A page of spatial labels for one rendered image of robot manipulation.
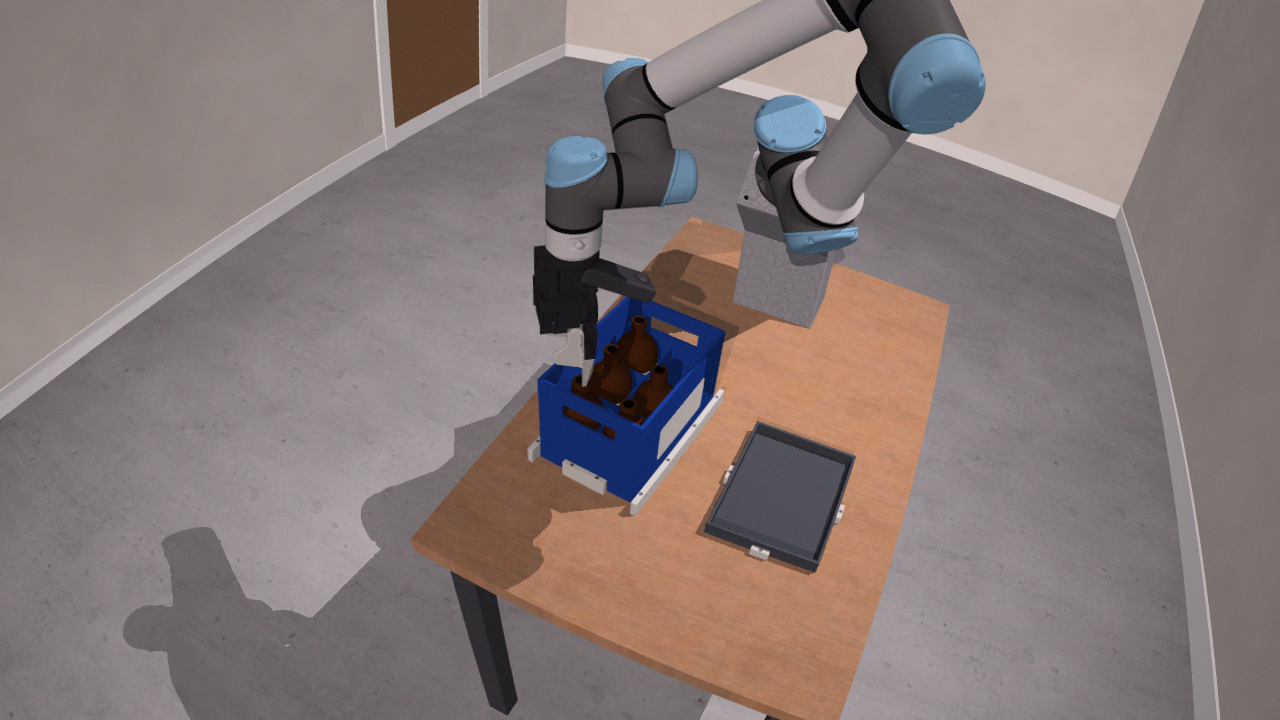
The brown glass bottle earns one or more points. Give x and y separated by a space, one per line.
628 410
638 349
652 392
611 379
584 392

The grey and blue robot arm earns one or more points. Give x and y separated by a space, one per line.
918 56

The blue plastic crate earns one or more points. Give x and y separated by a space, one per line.
629 461

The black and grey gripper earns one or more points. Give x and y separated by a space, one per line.
568 303

